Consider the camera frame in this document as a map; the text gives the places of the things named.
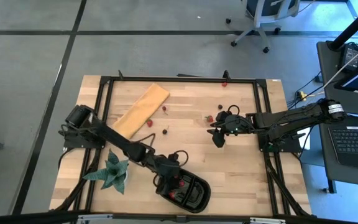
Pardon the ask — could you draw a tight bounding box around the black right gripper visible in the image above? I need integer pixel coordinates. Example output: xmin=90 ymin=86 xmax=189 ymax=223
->
xmin=206 ymin=110 xmax=256 ymax=136

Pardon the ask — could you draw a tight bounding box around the green plant in white pot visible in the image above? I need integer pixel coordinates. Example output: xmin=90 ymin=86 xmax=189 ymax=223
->
xmin=81 ymin=148 xmax=131 ymax=195

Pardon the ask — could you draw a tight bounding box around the yellow folded cloth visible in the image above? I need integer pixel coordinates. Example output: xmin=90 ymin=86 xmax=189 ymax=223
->
xmin=112 ymin=82 xmax=171 ymax=141

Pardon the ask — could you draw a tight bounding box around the black plastic tupperware container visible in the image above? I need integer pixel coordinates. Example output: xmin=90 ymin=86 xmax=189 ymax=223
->
xmin=155 ymin=167 xmax=213 ymax=215

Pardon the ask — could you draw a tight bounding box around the black laptop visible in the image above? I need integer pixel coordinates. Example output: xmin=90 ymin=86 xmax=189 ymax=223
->
xmin=327 ymin=125 xmax=358 ymax=171

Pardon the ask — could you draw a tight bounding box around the white office chair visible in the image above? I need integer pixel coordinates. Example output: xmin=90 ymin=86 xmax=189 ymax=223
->
xmin=224 ymin=0 xmax=301 ymax=54

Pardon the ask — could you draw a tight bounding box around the black side desk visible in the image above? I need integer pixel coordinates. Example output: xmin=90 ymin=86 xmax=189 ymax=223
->
xmin=317 ymin=111 xmax=358 ymax=194
xmin=316 ymin=40 xmax=358 ymax=118

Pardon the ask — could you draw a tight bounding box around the black camera rig bar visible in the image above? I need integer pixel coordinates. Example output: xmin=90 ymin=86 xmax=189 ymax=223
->
xmin=0 ymin=210 xmax=358 ymax=224

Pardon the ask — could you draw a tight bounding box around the silver aluminium bracket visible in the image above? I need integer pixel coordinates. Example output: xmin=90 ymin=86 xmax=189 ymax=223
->
xmin=249 ymin=217 xmax=287 ymax=224
xmin=76 ymin=213 xmax=114 ymax=224

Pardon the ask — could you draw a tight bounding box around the black cable bundle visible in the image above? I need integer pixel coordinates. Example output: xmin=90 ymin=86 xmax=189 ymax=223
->
xmin=264 ymin=152 xmax=311 ymax=218
xmin=54 ymin=148 xmax=105 ymax=212

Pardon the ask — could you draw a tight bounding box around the white paper sheet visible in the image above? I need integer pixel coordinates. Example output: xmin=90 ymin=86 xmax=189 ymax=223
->
xmin=297 ymin=127 xmax=312 ymax=151

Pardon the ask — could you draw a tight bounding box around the black diagonal post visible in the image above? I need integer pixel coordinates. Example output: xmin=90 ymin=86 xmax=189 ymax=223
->
xmin=329 ymin=0 xmax=358 ymax=51

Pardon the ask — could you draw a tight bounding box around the white cable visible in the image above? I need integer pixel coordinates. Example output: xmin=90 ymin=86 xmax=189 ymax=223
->
xmin=321 ymin=37 xmax=358 ymax=91

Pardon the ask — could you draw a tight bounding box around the black power adapter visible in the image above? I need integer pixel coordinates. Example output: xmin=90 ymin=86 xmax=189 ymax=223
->
xmin=337 ymin=42 xmax=358 ymax=74

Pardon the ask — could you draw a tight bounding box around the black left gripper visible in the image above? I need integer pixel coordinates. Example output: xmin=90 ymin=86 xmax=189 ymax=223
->
xmin=152 ymin=153 xmax=186 ymax=197

